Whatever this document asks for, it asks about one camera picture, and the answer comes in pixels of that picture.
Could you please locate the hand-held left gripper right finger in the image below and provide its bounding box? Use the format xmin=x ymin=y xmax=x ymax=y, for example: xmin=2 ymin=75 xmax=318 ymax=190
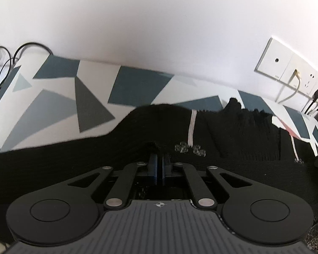
xmin=161 ymin=154 xmax=255 ymax=210

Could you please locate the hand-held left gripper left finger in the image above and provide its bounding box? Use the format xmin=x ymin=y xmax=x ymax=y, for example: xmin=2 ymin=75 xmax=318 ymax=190
xmin=65 ymin=153 xmax=159 ymax=209

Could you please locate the black white patterned sweater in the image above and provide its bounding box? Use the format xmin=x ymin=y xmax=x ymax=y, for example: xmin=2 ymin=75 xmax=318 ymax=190
xmin=0 ymin=97 xmax=318 ymax=254

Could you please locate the white network socket plate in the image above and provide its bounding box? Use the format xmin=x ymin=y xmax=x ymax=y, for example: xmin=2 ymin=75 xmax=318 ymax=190
xmin=280 ymin=55 xmax=312 ymax=96

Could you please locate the geometric patterned bed sheet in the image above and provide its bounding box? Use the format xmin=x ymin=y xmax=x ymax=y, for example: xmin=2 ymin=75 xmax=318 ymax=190
xmin=0 ymin=54 xmax=318 ymax=162

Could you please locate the white network cable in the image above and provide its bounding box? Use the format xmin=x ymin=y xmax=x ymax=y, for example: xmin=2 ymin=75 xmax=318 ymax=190
xmin=277 ymin=69 xmax=303 ymax=104

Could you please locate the white wall jack plate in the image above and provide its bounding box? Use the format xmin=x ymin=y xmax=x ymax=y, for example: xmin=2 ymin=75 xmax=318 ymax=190
xmin=254 ymin=37 xmax=295 ymax=81

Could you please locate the black cable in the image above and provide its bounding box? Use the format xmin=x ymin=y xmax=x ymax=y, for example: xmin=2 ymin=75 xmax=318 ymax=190
xmin=0 ymin=41 xmax=54 ymax=97

